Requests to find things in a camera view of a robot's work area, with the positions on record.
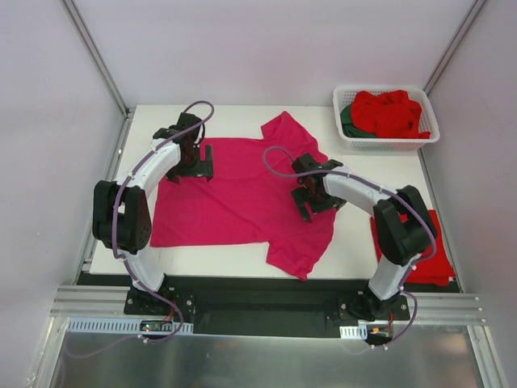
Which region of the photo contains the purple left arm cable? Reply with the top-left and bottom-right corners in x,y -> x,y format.
63,100 -> 216,358

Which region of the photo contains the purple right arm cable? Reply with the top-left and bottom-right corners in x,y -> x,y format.
263,146 -> 439,346

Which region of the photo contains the red crumpled t shirt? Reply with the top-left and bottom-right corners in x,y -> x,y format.
351,90 -> 431,139

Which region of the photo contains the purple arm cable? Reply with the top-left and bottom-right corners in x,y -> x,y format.
263,146 -> 439,346
63,100 -> 216,358

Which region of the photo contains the pink t shirt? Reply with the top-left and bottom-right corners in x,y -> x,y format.
150,112 -> 337,280

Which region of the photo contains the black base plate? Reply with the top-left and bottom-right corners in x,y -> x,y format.
77,272 -> 463,339

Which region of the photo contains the white plastic laundry basket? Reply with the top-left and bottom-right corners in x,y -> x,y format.
332,85 -> 440,151

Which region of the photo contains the green t shirt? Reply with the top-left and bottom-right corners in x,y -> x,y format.
340,104 -> 376,138

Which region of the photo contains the folded red t shirt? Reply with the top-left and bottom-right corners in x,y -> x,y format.
370,209 -> 456,290

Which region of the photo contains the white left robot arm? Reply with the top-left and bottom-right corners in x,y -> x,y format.
92,112 -> 213,322

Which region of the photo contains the aluminium frame rail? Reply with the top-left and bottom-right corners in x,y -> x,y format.
51,285 -> 489,338

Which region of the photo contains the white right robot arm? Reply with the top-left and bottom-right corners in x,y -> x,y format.
291,153 -> 437,322

